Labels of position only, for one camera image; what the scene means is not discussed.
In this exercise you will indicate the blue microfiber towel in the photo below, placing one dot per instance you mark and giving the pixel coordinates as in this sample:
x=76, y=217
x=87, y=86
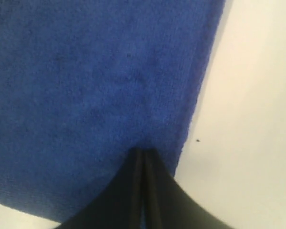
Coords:
x=83, y=81

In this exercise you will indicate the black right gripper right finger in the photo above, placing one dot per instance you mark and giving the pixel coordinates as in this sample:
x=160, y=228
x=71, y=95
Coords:
x=166, y=205

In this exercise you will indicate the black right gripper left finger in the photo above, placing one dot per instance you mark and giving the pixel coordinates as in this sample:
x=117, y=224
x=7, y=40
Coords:
x=119, y=206

